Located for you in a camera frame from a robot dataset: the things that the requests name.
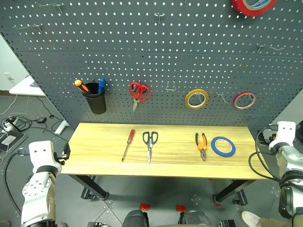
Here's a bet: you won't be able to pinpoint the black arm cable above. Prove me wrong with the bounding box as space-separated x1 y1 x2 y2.
3 147 31 215
248 127 284 183

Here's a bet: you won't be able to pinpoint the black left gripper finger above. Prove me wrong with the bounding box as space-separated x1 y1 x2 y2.
62 142 71 160

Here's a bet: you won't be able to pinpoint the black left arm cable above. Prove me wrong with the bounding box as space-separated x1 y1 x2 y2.
3 147 31 215

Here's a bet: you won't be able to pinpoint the white power strip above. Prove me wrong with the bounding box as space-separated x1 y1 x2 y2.
1 116 19 132

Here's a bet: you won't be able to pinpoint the red handled scissors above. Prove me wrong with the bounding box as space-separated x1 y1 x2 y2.
128 81 152 112

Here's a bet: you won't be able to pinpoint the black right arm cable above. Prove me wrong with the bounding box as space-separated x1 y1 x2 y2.
248 127 284 183

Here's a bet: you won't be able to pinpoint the white pegboard stand foot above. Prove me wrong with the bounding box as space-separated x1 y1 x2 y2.
53 120 71 136

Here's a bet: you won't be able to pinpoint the dark rounded shape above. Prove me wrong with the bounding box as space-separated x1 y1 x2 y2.
121 209 150 227
178 209 213 227

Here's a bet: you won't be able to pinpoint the red handled screwdriver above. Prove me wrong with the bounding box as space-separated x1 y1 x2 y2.
121 129 136 162

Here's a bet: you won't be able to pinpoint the white background table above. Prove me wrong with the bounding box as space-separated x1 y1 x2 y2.
9 75 46 96

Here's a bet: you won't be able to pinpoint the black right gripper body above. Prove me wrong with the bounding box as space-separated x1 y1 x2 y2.
259 124 278 146

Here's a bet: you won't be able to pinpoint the large red tape roll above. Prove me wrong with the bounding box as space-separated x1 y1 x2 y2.
231 0 277 17

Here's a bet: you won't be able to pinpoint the long metal pegboard hook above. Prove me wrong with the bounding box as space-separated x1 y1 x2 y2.
35 1 65 15
19 23 45 34
257 44 285 53

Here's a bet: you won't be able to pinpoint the thin red tape roll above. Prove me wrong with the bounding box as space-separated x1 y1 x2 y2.
233 91 257 110

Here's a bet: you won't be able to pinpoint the grey floor pad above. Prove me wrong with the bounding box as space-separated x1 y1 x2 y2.
0 130 28 152

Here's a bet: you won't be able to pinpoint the grey pegboard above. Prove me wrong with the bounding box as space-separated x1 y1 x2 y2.
0 0 303 139

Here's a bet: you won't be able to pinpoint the orange black pliers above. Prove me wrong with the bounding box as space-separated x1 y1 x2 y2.
195 132 208 162

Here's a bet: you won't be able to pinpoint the black table leg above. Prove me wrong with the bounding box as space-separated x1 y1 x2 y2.
212 179 257 203
69 175 110 201

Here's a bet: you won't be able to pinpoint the double prong pegboard hook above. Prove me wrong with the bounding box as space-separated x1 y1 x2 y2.
216 92 230 104

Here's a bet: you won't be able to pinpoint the black cup holder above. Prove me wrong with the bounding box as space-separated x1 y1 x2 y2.
82 82 107 115

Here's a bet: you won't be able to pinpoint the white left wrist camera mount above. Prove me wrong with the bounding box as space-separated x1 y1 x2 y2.
28 140 60 175

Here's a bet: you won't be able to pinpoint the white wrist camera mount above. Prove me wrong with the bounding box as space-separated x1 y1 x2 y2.
28 140 60 175
268 121 296 152

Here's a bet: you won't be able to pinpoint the blue black handled scissors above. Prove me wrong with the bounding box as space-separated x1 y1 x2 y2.
142 131 159 164

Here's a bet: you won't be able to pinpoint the orange black handled screwdriver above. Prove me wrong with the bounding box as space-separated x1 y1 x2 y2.
74 79 90 93

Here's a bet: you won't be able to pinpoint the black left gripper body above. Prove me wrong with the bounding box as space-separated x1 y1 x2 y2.
53 152 66 166

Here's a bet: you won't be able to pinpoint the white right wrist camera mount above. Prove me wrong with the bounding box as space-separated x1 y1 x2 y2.
268 121 296 152

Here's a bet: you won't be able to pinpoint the yellow tape roll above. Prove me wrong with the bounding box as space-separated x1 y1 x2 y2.
184 88 210 110

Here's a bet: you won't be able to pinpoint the blue tape roll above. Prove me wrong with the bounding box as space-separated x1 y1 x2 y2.
211 136 236 157

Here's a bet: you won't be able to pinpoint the white shoe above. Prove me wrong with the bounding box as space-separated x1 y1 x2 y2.
241 210 262 227

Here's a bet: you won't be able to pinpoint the short metal pegboard hook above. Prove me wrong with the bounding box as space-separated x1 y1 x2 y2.
154 13 166 25

